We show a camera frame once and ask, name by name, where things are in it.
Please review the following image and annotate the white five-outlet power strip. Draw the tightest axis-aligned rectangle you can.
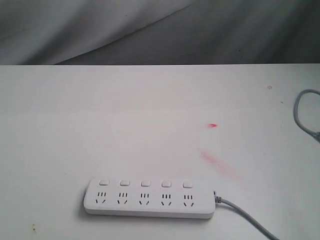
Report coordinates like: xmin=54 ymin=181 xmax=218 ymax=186
xmin=83 ymin=176 xmax=216 ymax=220

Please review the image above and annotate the grey backdrop cloth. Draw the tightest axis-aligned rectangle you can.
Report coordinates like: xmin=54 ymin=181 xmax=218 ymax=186
xmin=0 ymin=0 xmax=320 ymax=65

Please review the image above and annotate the grey power cable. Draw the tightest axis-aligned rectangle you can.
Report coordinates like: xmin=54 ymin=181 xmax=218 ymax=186
xmin=212 ymin=89 xmax=320 ymax=240

